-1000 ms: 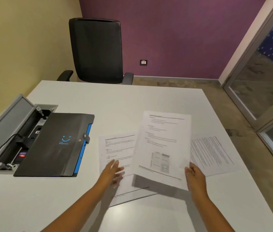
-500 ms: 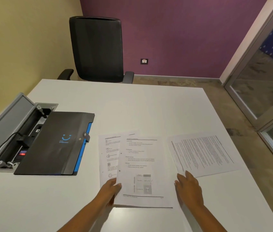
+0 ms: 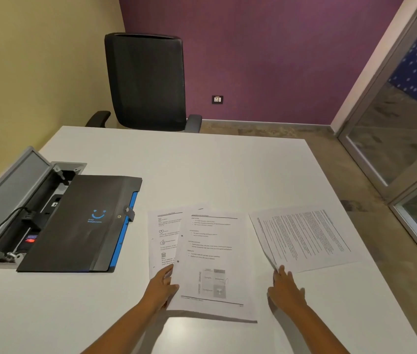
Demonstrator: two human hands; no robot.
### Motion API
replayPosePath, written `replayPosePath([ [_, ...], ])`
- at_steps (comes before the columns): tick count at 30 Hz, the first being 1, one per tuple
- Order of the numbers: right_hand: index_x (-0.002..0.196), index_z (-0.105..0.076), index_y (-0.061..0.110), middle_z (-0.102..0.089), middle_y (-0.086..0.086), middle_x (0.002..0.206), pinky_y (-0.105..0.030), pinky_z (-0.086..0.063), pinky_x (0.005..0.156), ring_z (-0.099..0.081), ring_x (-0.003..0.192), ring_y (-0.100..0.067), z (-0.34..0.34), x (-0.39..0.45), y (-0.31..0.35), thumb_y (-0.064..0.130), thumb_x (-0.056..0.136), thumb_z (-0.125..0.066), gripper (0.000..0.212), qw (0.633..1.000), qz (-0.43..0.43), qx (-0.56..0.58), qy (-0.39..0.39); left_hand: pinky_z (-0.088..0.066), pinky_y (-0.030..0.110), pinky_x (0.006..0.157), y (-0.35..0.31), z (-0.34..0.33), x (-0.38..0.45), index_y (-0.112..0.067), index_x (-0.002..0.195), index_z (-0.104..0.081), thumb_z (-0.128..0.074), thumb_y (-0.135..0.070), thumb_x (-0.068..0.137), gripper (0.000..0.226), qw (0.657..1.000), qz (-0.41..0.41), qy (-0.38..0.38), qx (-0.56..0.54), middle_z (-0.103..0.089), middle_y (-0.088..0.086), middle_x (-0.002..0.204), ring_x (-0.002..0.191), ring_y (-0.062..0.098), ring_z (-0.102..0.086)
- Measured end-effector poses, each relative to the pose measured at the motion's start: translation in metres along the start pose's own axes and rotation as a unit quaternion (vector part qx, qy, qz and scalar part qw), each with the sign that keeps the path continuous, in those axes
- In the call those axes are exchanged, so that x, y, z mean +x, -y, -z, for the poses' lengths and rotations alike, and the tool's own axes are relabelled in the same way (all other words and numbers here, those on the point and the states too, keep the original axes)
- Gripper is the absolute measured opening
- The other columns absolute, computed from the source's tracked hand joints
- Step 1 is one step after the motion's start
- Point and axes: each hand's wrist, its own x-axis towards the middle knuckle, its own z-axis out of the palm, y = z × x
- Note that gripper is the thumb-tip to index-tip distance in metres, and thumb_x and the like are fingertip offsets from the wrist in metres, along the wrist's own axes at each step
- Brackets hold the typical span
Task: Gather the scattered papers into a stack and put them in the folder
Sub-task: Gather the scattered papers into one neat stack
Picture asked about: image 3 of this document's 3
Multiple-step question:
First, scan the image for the person's left hand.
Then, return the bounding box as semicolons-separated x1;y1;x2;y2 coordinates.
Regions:
142;264;180;311

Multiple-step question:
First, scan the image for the person's right hand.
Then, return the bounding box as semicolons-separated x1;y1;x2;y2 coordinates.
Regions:
267;265;307;317

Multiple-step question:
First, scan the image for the printed paper with diagram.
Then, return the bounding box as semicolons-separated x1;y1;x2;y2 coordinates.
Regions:
166;207;258;324

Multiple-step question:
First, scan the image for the person's left forearm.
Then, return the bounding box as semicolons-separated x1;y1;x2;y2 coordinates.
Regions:
80;299;167;354

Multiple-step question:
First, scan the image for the person's right forearm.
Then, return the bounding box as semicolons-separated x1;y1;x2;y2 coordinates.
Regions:
289;304;351;354

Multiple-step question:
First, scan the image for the printed paper with icons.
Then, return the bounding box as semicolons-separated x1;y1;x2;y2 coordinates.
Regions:
147;208;206;280

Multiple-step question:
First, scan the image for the printed paper with dense text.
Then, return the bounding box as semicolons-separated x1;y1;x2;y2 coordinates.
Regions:
248;205;362;273

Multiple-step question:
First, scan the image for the black document folder blue edge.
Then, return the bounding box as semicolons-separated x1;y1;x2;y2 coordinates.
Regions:
16;175;143;273

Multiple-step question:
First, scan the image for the black power adapter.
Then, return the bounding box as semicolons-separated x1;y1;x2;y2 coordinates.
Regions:
21;211;48;230

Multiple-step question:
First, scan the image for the black mesh office chair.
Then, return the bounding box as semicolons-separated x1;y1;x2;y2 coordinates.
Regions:
85;32;203;134

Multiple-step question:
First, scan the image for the glass door with metal frame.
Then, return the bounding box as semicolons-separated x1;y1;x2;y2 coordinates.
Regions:
337;0;417;203

